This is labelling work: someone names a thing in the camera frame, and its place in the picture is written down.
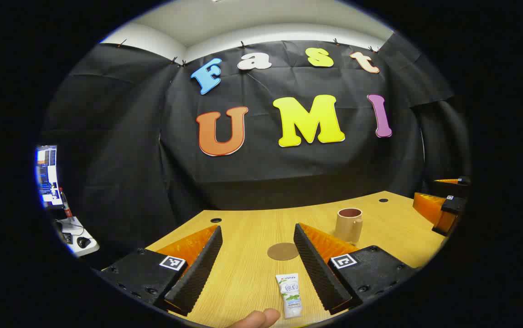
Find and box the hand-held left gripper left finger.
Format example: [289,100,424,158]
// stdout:
[99,224,223,317]

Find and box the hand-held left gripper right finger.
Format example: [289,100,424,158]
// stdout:
[293,222,418,316]

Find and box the white toothpaste tube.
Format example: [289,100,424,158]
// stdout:
[275,273,303,319]

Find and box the round brown coaster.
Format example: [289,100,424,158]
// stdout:
[267,242,300,261]

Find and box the beige cup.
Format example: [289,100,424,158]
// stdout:
[334,208,363,243]

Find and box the wooden desktop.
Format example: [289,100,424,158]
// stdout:
[145,190,449,328]

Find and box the white side desk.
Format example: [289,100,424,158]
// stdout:
[56,216,100,256]

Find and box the red bottle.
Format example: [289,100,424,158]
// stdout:
[60,188,73,218]

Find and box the black backdrop cloth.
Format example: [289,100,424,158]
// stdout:
[38,40,471,269]

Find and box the computer monitor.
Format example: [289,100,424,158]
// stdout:
[36,145,63,209]

